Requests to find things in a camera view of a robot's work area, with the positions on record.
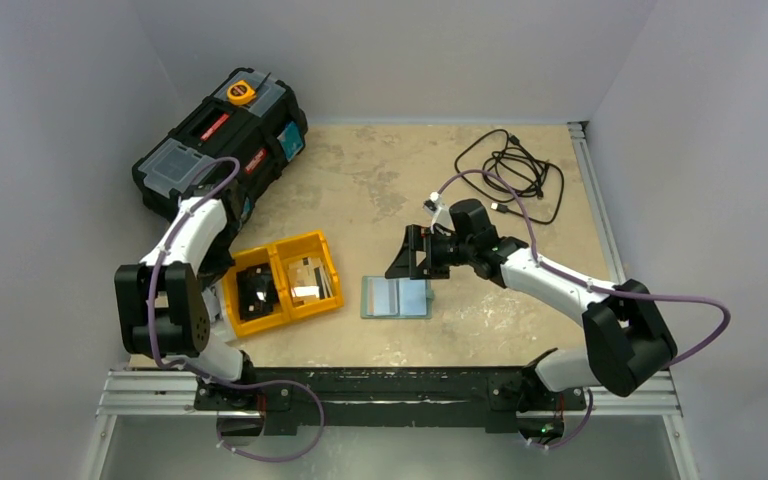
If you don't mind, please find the yellow tape measure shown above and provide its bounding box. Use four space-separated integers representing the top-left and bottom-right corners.
226 80 258 107

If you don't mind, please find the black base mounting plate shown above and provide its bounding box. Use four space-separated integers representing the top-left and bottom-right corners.
194 366 586 438

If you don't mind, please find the black plastic toolbox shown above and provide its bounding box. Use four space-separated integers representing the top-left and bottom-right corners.
132 67 308 227

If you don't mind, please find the stack of black cards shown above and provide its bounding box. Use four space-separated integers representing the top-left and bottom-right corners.
236 264 279 322

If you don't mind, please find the black coiled usb cable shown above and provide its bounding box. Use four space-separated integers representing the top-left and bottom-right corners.
454 128 566 225

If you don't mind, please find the yellow bin with black cards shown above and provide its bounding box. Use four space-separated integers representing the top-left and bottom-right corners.
219 245 289 339

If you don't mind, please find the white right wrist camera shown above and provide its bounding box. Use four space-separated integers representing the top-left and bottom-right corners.
423 191 452 231

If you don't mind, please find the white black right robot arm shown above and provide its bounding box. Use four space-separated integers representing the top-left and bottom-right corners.
385 199 678 407

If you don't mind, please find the white plastic tray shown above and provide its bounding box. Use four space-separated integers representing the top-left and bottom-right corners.
202 283 236 343

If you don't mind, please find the aluminium frame rail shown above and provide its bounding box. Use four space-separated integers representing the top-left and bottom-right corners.
85 122 700 479

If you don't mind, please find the yellow bin with tan cards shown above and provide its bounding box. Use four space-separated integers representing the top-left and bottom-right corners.
273 230 345 322

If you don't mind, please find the stack of tan cards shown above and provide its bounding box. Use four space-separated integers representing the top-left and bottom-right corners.
287 257 332 306

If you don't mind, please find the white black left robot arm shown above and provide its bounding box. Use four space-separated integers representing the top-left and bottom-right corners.
113 196 258 409

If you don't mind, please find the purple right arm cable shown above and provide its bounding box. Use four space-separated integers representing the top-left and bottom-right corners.
433 169 733 452

